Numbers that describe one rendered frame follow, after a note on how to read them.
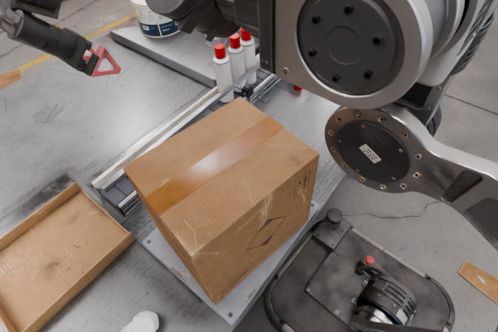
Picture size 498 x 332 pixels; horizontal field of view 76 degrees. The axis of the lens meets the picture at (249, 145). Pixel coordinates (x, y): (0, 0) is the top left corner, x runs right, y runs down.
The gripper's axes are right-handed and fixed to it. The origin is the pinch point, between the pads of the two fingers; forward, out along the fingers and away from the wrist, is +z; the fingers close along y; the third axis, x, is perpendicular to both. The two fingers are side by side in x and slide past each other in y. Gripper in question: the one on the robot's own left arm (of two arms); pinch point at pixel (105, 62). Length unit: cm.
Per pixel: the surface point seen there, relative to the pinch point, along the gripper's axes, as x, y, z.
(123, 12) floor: -37, 269, 176
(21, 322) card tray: 59, -16, -4
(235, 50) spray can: -20.3, -7.0, 33.1
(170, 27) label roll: -22, 44, 50
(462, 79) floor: -101, -58, 236
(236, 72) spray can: -14.8, -7.2, 38.8
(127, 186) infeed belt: 28.3, -8.7, 15.0
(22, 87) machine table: 28, 72, 20
